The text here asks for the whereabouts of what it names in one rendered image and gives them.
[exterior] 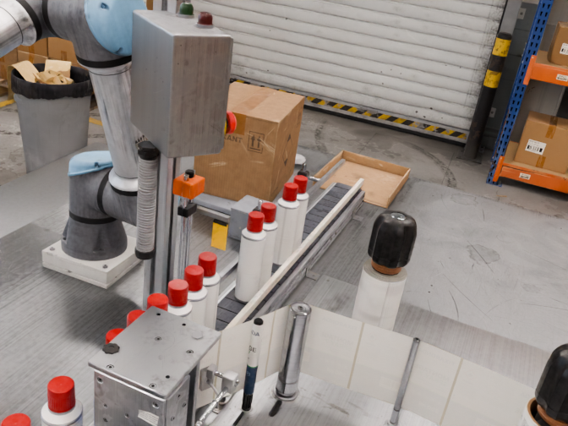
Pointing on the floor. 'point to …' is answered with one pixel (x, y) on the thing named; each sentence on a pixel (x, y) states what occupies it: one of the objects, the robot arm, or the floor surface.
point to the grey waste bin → (51, 128)
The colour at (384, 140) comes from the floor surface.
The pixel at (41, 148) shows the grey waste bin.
